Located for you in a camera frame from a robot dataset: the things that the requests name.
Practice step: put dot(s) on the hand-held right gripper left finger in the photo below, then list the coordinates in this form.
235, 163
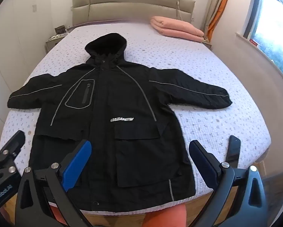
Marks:
78, 164

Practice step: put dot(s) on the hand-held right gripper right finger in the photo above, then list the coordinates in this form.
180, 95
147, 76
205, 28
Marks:
201, 163

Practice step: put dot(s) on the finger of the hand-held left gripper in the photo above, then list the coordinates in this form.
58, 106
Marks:
15, 143

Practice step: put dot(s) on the black hooded jacket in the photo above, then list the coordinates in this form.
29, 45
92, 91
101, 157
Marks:
122, 94

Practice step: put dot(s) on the black smartphone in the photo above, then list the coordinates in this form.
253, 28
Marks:
234, 150

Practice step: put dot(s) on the person's orange pants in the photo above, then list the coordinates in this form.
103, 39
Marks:
165, 217

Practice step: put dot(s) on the floral quilted bedspread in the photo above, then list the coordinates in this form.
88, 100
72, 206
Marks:
203, 75

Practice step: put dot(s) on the white wardrobe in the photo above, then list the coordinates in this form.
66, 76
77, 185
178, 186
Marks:
11, 40

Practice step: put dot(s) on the grey nightstand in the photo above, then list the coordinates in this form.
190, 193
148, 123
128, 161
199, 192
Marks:
52, 43

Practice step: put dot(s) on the brown bag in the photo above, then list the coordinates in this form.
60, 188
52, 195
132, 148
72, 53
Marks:
60, 29

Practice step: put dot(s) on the small red box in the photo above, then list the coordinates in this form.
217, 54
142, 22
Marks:
253, 42

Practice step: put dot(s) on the pink folded blanket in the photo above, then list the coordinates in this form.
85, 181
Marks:
177, 28

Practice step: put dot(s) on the orange curtain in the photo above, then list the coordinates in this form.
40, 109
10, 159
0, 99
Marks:
220, 7

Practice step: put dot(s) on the window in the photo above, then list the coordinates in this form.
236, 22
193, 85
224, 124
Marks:
274, 21

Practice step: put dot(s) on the beige curtain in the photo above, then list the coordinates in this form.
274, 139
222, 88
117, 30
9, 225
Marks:
213, 0

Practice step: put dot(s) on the beige padded headboard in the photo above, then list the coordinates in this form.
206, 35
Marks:
132, 7

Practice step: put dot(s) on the wooden bed frame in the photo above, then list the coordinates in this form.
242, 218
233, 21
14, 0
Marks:
113, 217

